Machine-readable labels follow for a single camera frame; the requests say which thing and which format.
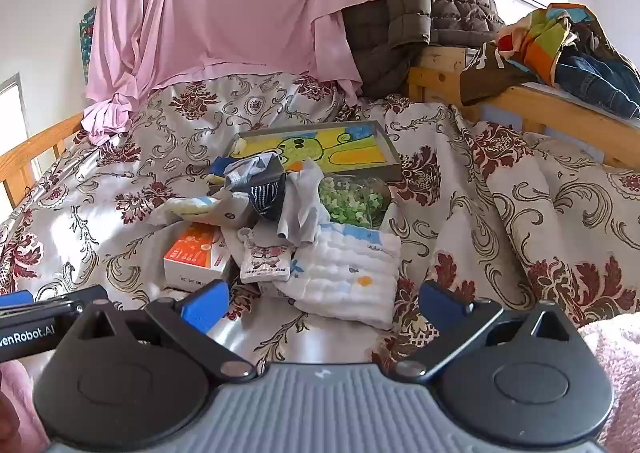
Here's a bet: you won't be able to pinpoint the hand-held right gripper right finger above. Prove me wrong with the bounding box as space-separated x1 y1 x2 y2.
392 280 586 381

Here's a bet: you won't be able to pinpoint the striped white towel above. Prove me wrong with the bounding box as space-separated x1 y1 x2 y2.
149 194 223 226

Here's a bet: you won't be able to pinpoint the floral blanket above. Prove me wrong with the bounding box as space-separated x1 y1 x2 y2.
0 70 640 384

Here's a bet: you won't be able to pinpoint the pink fuzzy blanket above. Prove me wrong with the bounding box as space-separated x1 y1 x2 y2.
575 317 640 453

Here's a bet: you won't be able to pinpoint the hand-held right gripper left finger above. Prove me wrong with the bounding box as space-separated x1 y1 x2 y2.
60 279 257 381

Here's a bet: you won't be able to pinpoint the orange and white box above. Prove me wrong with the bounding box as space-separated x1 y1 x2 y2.
163 222 233 292

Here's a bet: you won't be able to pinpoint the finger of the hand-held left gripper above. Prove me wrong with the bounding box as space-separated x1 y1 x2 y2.
0 284 110 318

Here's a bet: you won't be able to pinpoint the brown quilted jacket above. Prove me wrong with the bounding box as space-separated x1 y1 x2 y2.
342 0 506 99

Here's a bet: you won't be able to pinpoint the grey tray with cartoon picture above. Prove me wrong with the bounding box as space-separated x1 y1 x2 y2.
227 120 403 183

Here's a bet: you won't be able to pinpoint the wooden bed frame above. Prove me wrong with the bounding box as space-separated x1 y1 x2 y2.
0 46 640 194

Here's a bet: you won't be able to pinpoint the wall poster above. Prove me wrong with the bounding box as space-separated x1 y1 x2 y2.
79 7 97 81

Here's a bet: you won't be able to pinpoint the small cartoon tissue packet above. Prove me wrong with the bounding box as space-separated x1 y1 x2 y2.
240 240 294 284

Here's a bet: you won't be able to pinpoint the bag of green paper stars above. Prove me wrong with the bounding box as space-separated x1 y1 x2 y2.
317 173 397 230

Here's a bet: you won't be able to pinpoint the pink sheet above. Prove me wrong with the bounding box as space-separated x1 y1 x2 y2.
82 0 383 144

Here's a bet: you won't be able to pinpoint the black sock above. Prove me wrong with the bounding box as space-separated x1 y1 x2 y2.
248 170 289 222

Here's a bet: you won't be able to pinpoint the grey face mask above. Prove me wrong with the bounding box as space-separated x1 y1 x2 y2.
277 167 324 245

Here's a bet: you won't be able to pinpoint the blue jeans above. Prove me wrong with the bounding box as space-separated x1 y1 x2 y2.
555 23 640 119

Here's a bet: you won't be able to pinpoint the brown printed garment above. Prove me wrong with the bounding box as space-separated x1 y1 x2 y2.
460 40 532 106

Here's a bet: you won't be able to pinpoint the window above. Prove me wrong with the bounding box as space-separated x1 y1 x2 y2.
0 73 36 169

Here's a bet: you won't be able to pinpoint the yellow and blue cloth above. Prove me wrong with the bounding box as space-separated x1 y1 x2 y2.
206 156 241 185

